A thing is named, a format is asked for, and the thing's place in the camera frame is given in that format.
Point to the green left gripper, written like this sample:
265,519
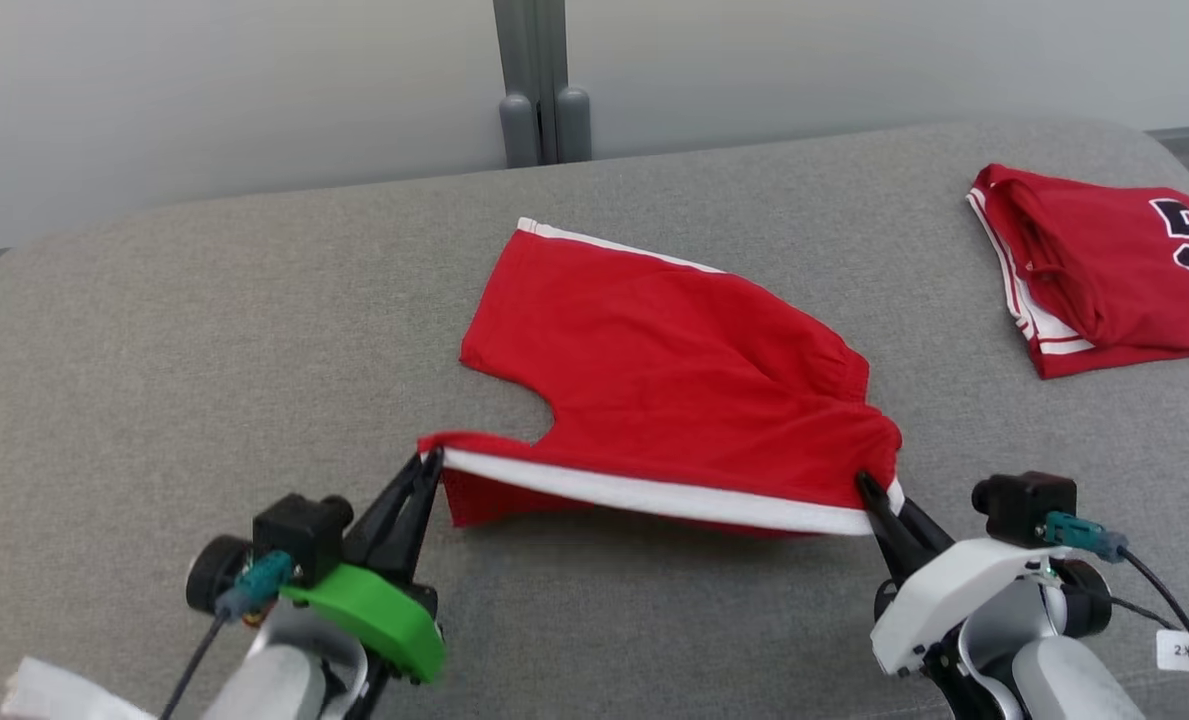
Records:
384,615

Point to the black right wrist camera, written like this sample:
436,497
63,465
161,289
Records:
1019,505

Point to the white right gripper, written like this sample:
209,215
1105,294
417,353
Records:
944,580

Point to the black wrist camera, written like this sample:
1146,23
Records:
1019,505
299,530

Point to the red shorts with white stripe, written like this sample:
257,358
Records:
674,380

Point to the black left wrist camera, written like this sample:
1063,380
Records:
299,530

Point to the grey double partition post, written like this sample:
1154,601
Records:
529,60

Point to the red white numbered jersey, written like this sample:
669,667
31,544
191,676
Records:
1104,280

